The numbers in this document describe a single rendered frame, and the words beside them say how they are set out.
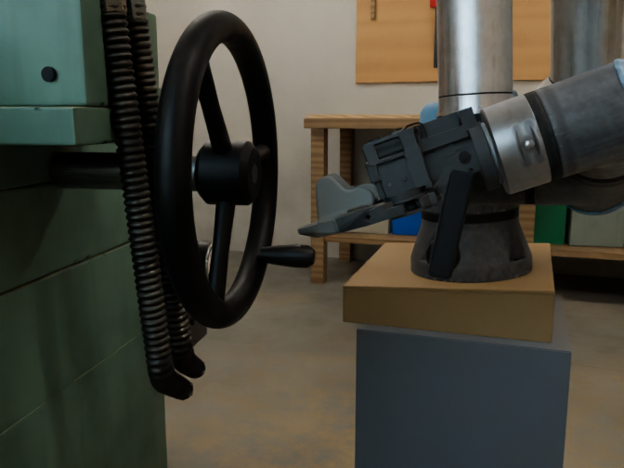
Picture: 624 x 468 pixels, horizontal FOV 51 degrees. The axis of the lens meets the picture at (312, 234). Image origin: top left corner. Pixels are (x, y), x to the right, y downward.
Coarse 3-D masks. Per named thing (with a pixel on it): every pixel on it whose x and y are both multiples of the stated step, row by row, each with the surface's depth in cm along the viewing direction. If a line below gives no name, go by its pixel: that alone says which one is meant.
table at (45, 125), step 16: (0, 112) 50; (16, 112) 50; (32, 112) 50; (48, 112) 49; (64, 112) 49; (80, 112) 50; (96, 112) 52; (0, 128) 50; (16, 128) 50; (32, 128) 50; (48, 128) 50; (64, 128) 49; (80, 128) 50; (96, 128) 52; (112, 128) 55; (0, 144) 51; (16, 144) 51; (32, 144) 50; (48, 144) 50; (64, 144) 50; (80, 144) 50
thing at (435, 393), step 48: (384, 336) 95; (432, 336) 93; (480, 336) 93; (384, 384) 97; (432, 384) 94; (480, 384) 92; (528, 384) 90; (384, 432) 98; (432, 432) 96; (480, 432) 93; (528, 432) 91
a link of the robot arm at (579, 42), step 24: (552, 0) 84; (576, 0) 80; (600, 0) 79; (552, 24) 86; (576, 24) 82; (600, 24) 81; (552, 48) 87; (576, 48) 83; (600, 48) 82; (552, 72) 89; (576, 72) 85
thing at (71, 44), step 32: (0, 0) 51; (32, 0) 50; (64, 0) 50; (96, 0) 52; (0, 32) 51; (32, 32) 51; (64, 32) 50; (96, 32) 52; (0, 64) 52; (32, 64) 51; (64, 64) 51; (96, 64) 52; (0, 96) 52; (32, 96) 52; (64, 96) 51; (96, 96) 52
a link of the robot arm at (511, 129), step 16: (480, 112) 64; (496, 112) 61; (512, 112) 61; (528, 112) 60; (496, 128) 60; (512, 128) 60; (528, 128) 60; (496, 144) 60; (512, 144) 60; (528, 144) 59; (496, 160) 62; (512, 160) 60; (528, 160) 60; (544, 160) 60; (512, 176) 61; (528, 176) 61; (544, 176) 61; (512, 192) 63
